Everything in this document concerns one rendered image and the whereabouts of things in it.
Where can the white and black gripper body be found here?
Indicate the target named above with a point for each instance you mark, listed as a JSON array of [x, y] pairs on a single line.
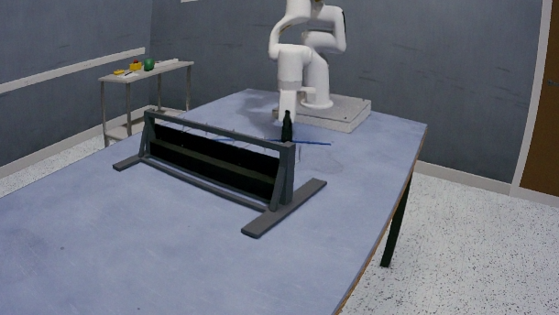
[[287, 101]]

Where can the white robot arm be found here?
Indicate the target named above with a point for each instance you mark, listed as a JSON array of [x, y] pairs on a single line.
[[290, 60]]

